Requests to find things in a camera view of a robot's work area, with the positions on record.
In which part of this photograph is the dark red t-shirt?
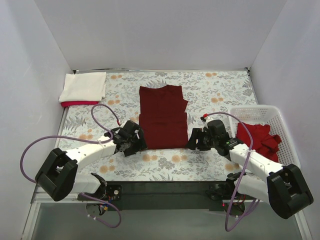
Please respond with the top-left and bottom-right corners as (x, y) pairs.
(139, 85), (188, 150)

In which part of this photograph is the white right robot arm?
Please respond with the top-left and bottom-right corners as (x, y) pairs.
(186, 118), (314, 219)

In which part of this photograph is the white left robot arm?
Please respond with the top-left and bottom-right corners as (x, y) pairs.
(35, 120), (147, 202)

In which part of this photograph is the floral patterned table mat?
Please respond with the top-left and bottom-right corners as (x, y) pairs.
(56, 70), (257, 181)

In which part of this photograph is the bright red t-shirt in basket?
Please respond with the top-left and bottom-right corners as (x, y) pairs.
(244, 123), (282, 163)

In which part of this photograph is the white plastic laundry basket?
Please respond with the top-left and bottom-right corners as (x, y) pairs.
(228, 104), (301, 167)

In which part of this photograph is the folded cream t-shirt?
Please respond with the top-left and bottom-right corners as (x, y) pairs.
(59, 72), (107, 103)

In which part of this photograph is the folded pink-red t-shirt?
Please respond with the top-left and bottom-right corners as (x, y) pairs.
(60, 101), (99, 108)

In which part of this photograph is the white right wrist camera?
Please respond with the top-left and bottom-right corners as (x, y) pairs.
(200, 113), (211, 129)

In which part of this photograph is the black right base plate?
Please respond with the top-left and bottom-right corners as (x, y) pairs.
(209, 183), (235, 200)

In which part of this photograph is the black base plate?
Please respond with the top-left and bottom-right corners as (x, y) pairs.
(85, 184), (122, 201)
(209, 183), (235, 200)

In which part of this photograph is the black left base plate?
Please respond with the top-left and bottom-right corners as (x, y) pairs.
(85, 184), (122, 201)

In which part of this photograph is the aluminium frame rail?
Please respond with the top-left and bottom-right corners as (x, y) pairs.
(21, 189), (87, 240)

